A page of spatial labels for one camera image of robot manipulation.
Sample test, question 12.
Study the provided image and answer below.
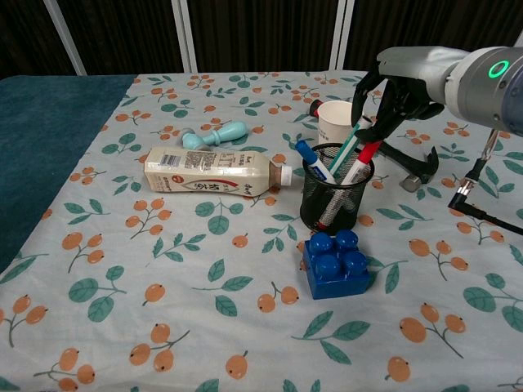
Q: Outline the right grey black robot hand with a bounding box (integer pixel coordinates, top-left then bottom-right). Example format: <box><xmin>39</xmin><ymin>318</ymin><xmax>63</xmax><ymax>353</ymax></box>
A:
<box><xmin>350</xmin><ymin>46</ymin><xmax>470</xmax><ymax>145</ymax></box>

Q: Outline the red cap marker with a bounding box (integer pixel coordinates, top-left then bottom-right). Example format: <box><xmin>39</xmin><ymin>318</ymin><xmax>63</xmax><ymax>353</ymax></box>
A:
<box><xmin>340</xmin><ymin>140</ymin><xmax>382</xmax><ymax>186</ymax></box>

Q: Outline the teal green marker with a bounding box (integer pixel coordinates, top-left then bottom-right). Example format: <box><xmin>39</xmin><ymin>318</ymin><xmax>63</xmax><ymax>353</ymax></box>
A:
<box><xmin>328</xmin><ymin>115</ymin><xmax>373</xmax><ymax>175</ymax></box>

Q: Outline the blue cap marker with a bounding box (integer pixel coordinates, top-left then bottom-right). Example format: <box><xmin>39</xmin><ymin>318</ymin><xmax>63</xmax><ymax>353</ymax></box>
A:
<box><xmin>294</xmin><ymin>139</ymin><xmax>337</xmax><ymax>184</ymax></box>

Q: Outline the black mesh pen holder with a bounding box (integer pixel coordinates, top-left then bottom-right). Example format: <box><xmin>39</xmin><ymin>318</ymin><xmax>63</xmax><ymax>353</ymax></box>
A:
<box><xmin>299</xmin><ymin>142</ymin><xmax>376</xmax><ymax>234</ymax></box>

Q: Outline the black claw hammer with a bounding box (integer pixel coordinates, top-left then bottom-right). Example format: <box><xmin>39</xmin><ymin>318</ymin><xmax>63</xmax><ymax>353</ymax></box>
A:
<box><xmin>309</xmin><ymin>99</ymin><xmax>440</xmax><ymax>192</ymax></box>

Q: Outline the white paper cup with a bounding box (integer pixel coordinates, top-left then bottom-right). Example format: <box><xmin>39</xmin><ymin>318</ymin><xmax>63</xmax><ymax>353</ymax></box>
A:
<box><xmin>316</xmin><ymin>100</ymin><xmax>355</xmax><ymax>146</ymax></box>

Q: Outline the light blue plastic toy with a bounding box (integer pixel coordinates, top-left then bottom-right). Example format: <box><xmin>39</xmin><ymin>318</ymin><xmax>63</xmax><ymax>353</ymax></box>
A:
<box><xmin>181</xmin><ymin>121</ymin><xmax>249</xmax><ymax>150</ymax></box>

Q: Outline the blue plastic building block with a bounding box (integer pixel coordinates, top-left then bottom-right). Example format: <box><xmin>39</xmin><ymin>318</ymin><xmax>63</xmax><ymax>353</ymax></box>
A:
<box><xmin>302</xmin><ymin>229</ymin><xmax>369</xmax><ymax>301</ymax></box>

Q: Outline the beige milk tea bottle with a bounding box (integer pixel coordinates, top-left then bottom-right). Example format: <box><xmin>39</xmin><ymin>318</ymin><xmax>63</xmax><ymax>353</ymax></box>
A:
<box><xmin>143</xmin><ymin>146</ymin><xmax>294</xmax><ymax>195</ymax></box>

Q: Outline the floral fruit print tablecloth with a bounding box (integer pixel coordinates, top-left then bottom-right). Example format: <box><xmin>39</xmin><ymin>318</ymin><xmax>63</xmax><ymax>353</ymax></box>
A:
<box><xmin>0</xmin><ymin>71</ymin><xmax>523</xmax><ymax>392</ymax></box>

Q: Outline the teal fabric cloth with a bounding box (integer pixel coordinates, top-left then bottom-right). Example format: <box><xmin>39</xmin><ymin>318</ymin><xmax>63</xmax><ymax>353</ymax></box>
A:
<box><xmin>0</xmin><ymin>74</ymin><xmax>137</xmax><ymax>274</ymax></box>

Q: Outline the white metal frame post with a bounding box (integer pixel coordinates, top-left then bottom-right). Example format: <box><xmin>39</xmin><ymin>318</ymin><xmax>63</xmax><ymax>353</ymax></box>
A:
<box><xmin>42</xmin><ymin>0</ymin><xmax>88</xmax><ymax>77</ymax></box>
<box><xmin>329</xmin><ymin>0</ymin><xmax>355</xmax><ymax>70</ymax></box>
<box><xmin>170</xmin><ymin>0</ymin><xmax>199</xmax><ymax>74</ymax></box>

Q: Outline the black cable with connector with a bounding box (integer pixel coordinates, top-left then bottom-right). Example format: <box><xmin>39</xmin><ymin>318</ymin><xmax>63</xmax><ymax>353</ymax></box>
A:
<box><xmin>446</xmin><ymin>128</ymin><xmax>523</xmax><ymax>236</ymax></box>

